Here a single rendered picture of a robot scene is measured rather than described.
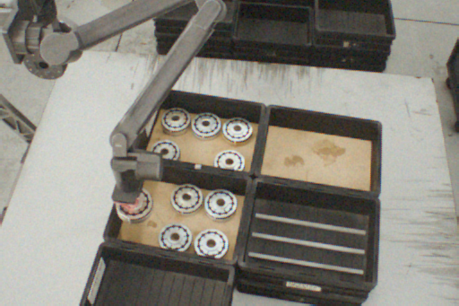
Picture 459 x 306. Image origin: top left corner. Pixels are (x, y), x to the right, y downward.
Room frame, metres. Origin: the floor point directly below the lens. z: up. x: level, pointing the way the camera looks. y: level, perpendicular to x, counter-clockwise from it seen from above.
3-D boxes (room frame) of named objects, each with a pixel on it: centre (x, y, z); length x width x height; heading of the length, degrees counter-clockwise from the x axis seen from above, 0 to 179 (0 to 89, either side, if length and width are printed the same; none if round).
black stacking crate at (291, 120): (1.00, -0.30, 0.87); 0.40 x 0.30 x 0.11; 80
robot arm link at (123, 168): (0.72, 0.25, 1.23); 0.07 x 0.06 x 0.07; 86
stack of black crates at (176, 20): (2.12, 0.17, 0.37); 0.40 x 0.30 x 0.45; 85
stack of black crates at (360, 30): (2.06, -0.63, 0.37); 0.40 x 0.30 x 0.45; 85
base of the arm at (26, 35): (0.95, 0.50, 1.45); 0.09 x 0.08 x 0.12; 175
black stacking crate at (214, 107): (1.07, 0.09, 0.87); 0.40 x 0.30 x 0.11; 80
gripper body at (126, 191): (0.72, 0.26, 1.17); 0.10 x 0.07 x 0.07; 170
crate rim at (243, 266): (0.70, -0.25, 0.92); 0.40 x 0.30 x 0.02; 80
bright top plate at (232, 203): (0.83, 0.02, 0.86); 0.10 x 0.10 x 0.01
